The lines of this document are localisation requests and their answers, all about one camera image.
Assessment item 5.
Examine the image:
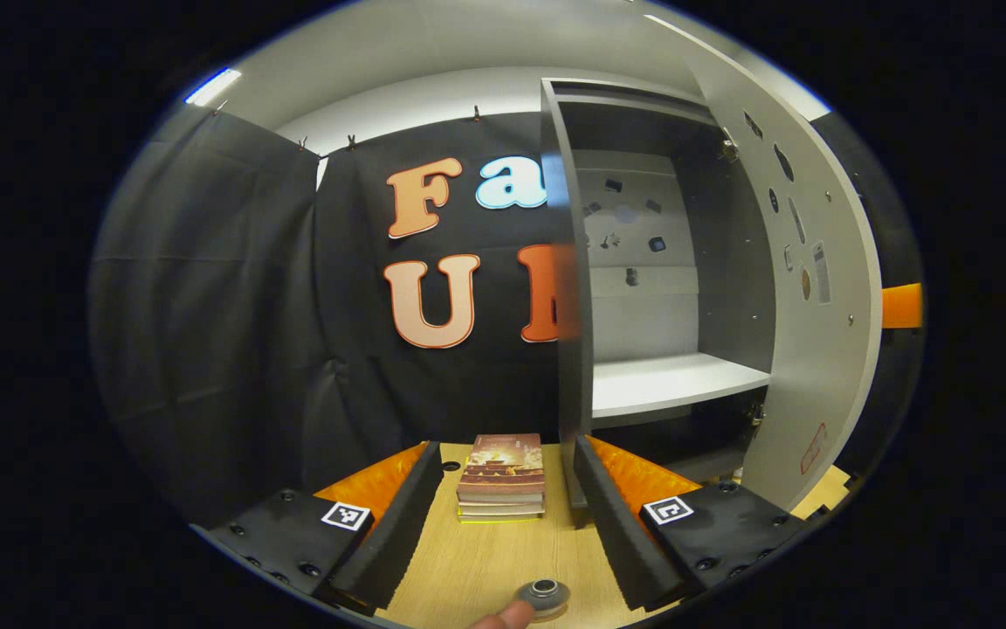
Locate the black backdrop cloth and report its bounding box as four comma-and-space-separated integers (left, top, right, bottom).
88, 105, 927, 525

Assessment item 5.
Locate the silver bottle with colourful label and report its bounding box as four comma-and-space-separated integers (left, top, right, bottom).
516, 578, 571, 623

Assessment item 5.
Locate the white cabinet door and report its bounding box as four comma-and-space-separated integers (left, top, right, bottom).
643, 13, 884, 512

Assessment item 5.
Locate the ceiling light strip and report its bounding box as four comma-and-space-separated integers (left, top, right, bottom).
184, 68, 242, 106

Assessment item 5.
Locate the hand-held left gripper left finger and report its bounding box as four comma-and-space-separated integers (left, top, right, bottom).
206, 441, 444, 612

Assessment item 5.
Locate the beige book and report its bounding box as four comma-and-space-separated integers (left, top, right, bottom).
458, 500, 546, 515

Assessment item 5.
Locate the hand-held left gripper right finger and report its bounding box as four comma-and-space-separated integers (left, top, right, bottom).
573, 434, 810, 612

